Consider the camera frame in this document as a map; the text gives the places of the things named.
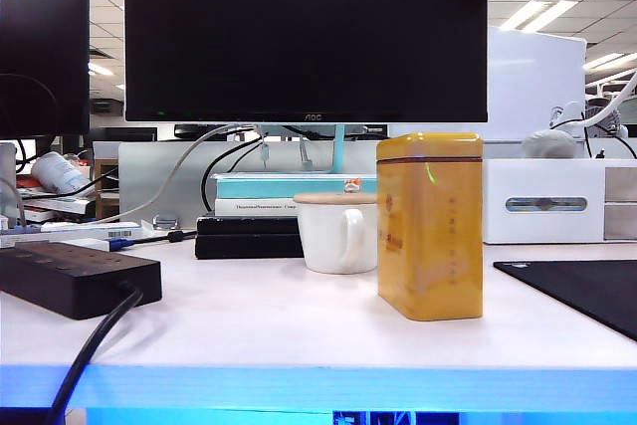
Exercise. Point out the black wood-top power strip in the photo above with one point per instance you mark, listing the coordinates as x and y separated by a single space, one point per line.
74 280

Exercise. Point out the round wooden mug lid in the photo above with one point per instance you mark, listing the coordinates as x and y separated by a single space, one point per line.
328 198

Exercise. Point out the teal book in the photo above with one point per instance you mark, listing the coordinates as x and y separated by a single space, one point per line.
278 188

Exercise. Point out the teal monitor stand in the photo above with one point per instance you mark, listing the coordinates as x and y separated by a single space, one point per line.
338 151

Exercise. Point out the white ceramic mug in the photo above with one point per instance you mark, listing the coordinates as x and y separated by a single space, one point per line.
323 241

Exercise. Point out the white book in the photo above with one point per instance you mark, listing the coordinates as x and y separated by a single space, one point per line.
254 207

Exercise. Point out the black flat box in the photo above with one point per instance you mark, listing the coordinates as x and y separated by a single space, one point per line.
244 226
244 248

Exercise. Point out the yellow metal tin box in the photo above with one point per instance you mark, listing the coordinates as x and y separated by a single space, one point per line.
428 226

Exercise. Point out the large black AOC monitor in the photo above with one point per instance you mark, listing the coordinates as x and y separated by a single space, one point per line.
298 32

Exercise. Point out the small clear glass object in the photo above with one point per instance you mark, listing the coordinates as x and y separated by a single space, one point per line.
165 222

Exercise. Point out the brown wooden cabinet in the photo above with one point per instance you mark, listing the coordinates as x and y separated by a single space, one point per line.
107 186

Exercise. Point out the white tissue box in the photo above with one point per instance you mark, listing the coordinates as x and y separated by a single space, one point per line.
542 181

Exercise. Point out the white rounded lump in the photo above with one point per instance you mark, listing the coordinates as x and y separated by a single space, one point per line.
547 146

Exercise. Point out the white blue barcode box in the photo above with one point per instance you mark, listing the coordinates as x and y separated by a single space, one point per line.
89 228

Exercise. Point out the small white adapter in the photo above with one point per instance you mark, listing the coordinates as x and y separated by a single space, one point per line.
87 245

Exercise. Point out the white board panel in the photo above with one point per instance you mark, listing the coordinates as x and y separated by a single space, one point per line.
537 86

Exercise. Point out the white plastic bottle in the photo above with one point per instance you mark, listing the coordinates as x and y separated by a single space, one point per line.
57 173

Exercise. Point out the stack of books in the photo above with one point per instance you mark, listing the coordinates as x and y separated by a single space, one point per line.
55 206

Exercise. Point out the black mouse mat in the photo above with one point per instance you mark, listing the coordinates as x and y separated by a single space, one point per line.
587 295

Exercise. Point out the white grille desk fan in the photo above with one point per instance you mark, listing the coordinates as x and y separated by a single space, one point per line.
614 129

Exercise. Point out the small black monitor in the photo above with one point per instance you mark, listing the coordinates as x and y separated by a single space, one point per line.
45 47

